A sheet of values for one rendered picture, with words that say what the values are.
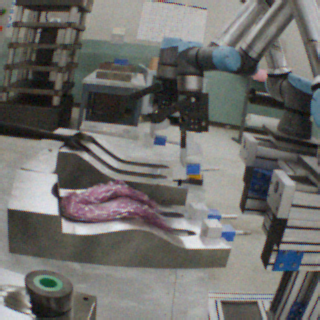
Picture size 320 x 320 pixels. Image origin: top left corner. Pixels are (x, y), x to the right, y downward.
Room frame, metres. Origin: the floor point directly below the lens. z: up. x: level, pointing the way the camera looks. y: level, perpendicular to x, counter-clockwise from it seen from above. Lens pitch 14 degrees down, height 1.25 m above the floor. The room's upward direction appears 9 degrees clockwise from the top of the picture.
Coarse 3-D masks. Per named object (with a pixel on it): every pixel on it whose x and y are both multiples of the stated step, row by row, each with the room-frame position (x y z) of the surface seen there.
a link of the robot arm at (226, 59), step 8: (200, 48) 1.23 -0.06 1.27; (208, 48) 1.21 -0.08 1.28; (216, 48) 1.19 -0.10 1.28; (224, 48) 1.18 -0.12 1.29; (232, 48) 1.18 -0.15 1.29; (200, 56) 1.21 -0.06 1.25; (208, 56) 1.19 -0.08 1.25; (216, 56) 1.18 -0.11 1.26; (224, 56) 1.16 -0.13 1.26; (232, 56) 1.17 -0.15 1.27; (240, 56) 1.25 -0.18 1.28; (200, 64) 1.22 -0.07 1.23; (208, 64) 1.20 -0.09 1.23; (216, 64) 1.18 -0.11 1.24; (224, 64) 1.17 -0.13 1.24; (232, 64) 1.17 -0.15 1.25; (240, 64) 1.24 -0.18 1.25; (224, 72) 1.23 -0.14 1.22; (232, 72) 1.24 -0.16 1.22
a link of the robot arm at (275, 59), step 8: (240, 0) 1.66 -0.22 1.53; (256, 24) 1.63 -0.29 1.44; (272, 48) 1.61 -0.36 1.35; (280, 48) 1.62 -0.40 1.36; (272, 56) 1.62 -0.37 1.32; (280, 56) 1.62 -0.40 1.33; (272, 64) 1.63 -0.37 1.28; (280, 64) 1.62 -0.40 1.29; (272, 72) 1.63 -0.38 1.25; (280, 72) 1.61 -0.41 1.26; (288, 72) 1.62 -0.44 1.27; (272, 80) 1.64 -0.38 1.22; (280, 80) 1.61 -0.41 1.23; (272, 88) 1.65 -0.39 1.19; (272, 96) 1.69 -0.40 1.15; (280, 96) 1.61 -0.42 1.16
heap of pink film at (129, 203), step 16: (64, 192) 0.96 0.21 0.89; (96, 192) 0.98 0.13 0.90; (112, 192) 0.98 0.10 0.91; (128, 192) 0.99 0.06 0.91; (64, 208) 0.89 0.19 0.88; (80, 208) 0.87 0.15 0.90; (96, 208) 0.89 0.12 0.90; (112, 208) 0.89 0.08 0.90; (128, 208) 0.88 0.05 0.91; (144, 208) 0.91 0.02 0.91; (160, 224) 0.91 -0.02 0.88
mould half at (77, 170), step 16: (32, 160) 1.26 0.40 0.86; (48, 160) 1.30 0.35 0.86; (64, 160) 1.17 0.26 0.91; (80, 160) 1.17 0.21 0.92; (96, 160) 1.22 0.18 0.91; (112, 160) 1.31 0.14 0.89; (128, 160) 1.37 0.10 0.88; (144, 160) 1.40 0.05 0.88; (160, 160) 1.42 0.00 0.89; (64, 176) 1.17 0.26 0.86; (80, 176) 1.17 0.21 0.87; (96, 176) 1.17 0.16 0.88; (112, 176) 1.17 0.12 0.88; (128, 176) 1.20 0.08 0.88; (144, 192) 1.16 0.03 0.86; (160, 192) 1.16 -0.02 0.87; (176, 192) 1.16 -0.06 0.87
